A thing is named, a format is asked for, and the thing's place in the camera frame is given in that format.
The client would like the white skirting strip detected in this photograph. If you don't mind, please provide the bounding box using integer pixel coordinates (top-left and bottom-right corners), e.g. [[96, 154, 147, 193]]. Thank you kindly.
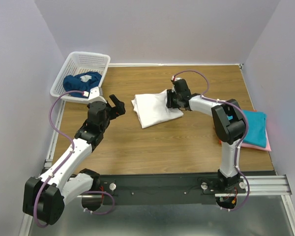
[[109, 63, 243, 67]]

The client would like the pink folded t shirt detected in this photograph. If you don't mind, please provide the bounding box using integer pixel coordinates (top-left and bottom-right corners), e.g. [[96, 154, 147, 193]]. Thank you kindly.
[[241, 121, 271, 151]]

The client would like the white plastic laundry basket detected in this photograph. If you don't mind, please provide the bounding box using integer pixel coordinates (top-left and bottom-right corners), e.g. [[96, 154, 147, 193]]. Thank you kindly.
[[50, 52, 111, 97]]

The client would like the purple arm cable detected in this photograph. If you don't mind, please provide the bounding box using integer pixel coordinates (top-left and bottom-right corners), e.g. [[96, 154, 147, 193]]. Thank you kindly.
[[171, 70, 251, 212], [33, 90, 116, 228]]

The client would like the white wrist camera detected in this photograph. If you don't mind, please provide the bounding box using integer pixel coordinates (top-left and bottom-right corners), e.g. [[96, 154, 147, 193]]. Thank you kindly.
[[171, 76, 181, 85], [83, 87, 107, 103]]

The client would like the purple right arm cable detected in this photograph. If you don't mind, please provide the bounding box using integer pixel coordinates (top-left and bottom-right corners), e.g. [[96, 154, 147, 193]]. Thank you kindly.
[[171, 70, 251, 212]]

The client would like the teal folded t shirt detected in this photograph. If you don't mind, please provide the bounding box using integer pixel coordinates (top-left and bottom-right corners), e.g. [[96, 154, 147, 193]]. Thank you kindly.
[[241, 110, 271, 151]]

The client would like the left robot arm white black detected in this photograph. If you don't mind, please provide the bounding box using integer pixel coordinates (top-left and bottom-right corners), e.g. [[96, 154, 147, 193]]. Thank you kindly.
[[23, 94, 126, 228]]

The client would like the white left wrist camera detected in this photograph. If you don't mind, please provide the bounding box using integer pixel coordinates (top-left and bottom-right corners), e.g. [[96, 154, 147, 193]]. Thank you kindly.
[[83, 87, 107, 103]]

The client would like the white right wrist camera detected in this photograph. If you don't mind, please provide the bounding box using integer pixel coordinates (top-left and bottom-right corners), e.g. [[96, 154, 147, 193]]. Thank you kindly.
[[171, 76, 181, 85]]

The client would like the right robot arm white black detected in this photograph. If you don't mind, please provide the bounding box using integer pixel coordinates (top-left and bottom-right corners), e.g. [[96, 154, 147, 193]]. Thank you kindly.
[[166, 78, 248, 193]]

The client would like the dark blue t shirt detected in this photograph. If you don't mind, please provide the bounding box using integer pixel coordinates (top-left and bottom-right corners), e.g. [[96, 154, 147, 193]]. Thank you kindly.
[[63, 71, 102, 92]]

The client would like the aluminium extrusion rail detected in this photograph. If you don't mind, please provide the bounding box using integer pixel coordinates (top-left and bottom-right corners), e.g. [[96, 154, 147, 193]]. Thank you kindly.
[[246, 176, 292, 196]]

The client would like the white t shirt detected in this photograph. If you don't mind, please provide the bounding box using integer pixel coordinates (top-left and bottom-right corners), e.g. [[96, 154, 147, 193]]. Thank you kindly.
[[131, 90, 183, 129]]

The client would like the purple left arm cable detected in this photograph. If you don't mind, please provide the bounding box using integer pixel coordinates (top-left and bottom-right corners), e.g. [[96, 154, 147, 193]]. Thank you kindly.
[[33, 90, 116, 228]]

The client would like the aluminium side rail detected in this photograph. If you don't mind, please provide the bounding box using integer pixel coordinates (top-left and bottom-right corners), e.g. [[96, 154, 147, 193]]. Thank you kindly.
[[40, 100, 66, 173]]

